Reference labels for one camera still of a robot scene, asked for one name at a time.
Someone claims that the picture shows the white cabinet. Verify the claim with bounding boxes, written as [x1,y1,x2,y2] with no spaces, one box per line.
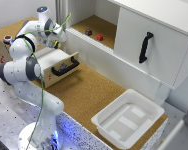
[55,0,188,108]

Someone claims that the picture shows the white plastic box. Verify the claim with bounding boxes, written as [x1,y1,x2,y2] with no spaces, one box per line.
[90,88,166,150]

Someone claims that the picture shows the wooden drawer box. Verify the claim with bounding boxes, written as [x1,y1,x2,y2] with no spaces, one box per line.
[0,15,70,73]

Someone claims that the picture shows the white sliding door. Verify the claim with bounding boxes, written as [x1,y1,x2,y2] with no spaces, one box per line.
[113,6,188,90]

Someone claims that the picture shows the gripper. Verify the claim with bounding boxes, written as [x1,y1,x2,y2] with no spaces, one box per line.
[43,29,68,48]

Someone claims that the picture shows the purple block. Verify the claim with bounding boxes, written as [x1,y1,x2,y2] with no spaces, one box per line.
[85,28,93,37]

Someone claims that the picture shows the black door handle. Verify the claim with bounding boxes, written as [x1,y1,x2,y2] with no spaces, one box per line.
[138,31,155,65]

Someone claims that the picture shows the wooden drawer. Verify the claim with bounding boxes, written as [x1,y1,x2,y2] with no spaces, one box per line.
[36,47,81,89]

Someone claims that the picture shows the pink block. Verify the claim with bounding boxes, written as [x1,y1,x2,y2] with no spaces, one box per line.
[96,33,105,42]

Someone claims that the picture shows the green cable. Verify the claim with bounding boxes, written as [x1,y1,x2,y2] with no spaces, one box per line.
[21,12,72,150]

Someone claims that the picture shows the black drawer handle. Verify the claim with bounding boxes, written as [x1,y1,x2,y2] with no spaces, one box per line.
[50,55,81,78]

